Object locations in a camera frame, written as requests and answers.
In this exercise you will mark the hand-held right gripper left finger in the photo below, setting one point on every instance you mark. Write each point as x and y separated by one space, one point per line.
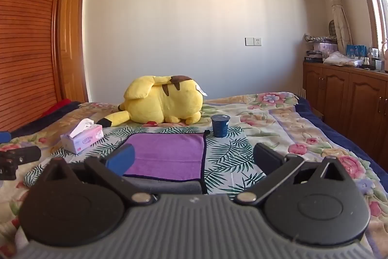
121 159

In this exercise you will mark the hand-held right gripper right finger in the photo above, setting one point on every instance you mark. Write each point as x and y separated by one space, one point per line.
268 157

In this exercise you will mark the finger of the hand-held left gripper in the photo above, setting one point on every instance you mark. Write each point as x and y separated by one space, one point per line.
4 136
21 155

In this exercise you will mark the purple towel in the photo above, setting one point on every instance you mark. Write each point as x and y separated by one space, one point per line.
166 152

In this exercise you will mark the leaf print cloth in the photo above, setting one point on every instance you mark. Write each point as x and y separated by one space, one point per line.
230 155

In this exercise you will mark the pink tissue box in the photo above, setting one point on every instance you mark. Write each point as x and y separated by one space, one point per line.
85 140

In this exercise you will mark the dark blue cup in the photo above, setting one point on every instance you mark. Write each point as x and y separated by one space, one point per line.
220 126

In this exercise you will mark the red cloth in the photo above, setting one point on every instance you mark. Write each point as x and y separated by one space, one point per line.
57 107

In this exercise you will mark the yellow plush toy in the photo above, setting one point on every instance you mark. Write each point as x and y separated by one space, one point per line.
169 101

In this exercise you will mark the wooden cabinet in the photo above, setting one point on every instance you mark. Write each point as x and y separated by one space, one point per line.
348 95

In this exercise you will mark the wooden slatted wardrobe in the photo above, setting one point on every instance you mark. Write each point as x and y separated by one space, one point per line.
27 34

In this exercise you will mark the stack of books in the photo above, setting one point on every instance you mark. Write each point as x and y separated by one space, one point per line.
313 56

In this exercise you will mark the white plastic bag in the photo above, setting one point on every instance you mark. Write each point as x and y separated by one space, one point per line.
341 59

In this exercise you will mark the wooden door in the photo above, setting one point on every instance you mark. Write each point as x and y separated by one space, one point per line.
72 34

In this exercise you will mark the clear plastic storage box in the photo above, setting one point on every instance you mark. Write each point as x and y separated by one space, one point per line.
326 47

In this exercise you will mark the small white bottle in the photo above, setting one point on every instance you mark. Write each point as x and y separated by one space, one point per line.
366 61

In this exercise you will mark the blue carton box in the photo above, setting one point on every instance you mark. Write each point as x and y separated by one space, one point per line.
356 50

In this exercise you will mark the white wall socket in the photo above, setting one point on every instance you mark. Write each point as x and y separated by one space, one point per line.
253 41

